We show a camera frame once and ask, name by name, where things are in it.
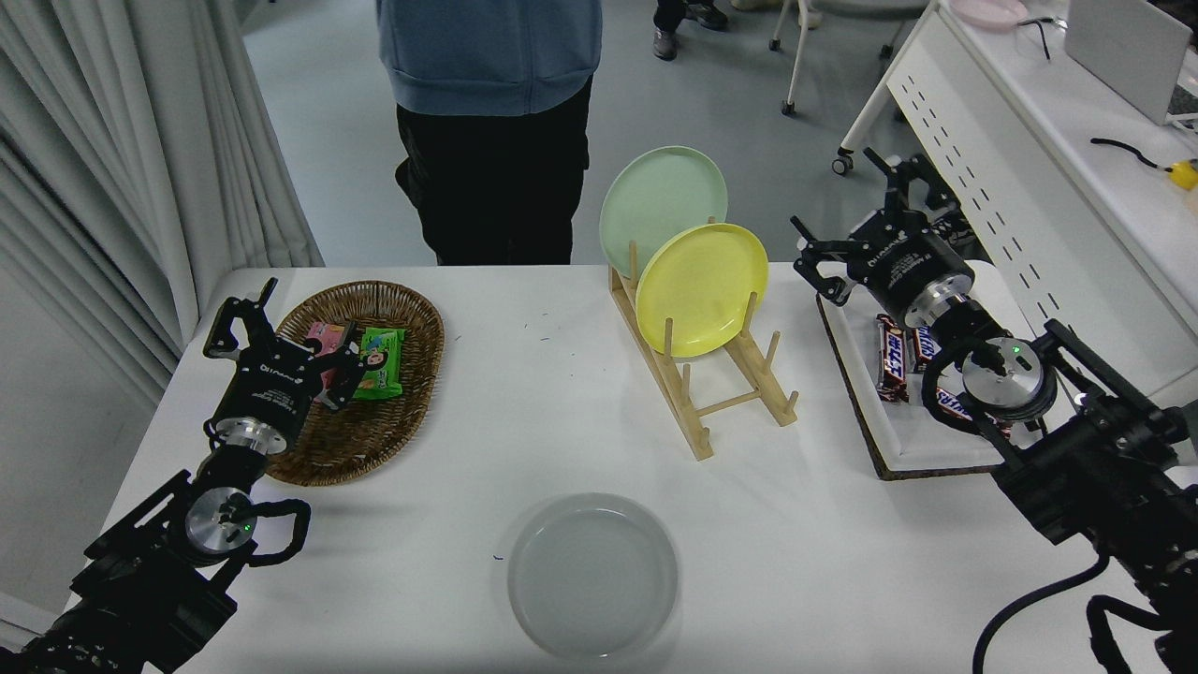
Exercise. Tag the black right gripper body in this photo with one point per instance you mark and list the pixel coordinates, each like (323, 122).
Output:
(903, 262)

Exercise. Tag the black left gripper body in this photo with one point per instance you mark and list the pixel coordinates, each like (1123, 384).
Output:
(271, 388)

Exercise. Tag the grey plate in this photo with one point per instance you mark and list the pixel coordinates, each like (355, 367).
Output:
(590, 580)

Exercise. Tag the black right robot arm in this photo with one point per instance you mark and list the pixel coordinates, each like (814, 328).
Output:
(1095, 468)

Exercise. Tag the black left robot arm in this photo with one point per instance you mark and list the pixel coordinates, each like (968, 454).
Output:
(140, 580)

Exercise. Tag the yellow plate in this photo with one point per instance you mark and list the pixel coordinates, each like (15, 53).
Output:
(697, 281)

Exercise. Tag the pale green plate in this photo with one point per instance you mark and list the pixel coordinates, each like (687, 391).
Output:
(660, 201)

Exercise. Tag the pink plate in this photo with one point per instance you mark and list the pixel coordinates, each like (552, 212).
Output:
(987, 11)

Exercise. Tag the wooden plate rack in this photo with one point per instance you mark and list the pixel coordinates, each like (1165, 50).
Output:
(697, 440)

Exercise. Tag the green snack packet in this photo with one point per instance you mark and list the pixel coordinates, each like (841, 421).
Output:
(384, 365)

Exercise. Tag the pink snack packet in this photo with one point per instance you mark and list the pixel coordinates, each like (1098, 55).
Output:
(323, 335)

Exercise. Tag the brown wicker basket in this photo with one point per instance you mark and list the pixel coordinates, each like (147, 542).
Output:
(374, 440)

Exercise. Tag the Snickers chocolate bar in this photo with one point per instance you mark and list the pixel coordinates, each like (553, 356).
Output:
(922, 348)
(894, 360)
(950, 404)

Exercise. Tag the white desk with perforated panel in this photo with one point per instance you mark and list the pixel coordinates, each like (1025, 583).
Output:
(1058, 187)

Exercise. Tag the white wheeled chair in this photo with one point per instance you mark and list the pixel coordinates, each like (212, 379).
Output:
(796, 56)

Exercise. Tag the white rectangular tray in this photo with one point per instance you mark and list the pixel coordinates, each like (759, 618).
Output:
(927, 454)

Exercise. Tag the white curtain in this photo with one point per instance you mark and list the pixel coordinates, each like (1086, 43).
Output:
(140, 140)

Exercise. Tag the grey laptop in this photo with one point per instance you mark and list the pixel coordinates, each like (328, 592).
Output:
(1123, 47)

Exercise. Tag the person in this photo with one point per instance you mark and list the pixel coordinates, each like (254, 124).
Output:
(666, 42)
(487, 56)

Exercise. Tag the yellow round object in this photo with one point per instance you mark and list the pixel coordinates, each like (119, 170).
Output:
(1185, 176)

